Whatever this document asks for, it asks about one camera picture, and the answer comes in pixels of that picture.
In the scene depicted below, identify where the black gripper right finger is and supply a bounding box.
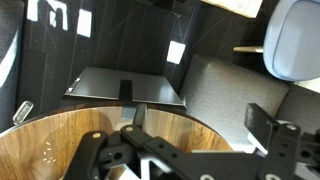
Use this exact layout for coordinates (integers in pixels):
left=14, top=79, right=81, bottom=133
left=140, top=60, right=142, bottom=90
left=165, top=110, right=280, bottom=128
left=244, top=103, right=320, bottom=180

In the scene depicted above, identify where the clear plastic tube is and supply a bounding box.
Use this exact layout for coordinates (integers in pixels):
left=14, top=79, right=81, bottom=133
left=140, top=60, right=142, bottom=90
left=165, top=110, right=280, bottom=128
left=13, top=101, right=34, bottom=125

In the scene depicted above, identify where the grey upholstered bench seat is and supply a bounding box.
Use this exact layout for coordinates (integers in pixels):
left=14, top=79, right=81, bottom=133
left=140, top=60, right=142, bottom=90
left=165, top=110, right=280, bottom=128
left=179, top=55, right=320, bottom=153

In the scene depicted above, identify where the round wooden table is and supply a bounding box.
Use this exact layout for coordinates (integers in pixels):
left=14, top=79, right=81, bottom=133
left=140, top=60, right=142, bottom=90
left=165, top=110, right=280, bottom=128
left=0, top=104, right=231, bottom=180

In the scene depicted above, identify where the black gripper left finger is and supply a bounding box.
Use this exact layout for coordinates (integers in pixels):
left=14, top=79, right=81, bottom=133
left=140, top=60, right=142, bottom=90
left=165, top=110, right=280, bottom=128
left=62, top=104, right=187, bottom=180

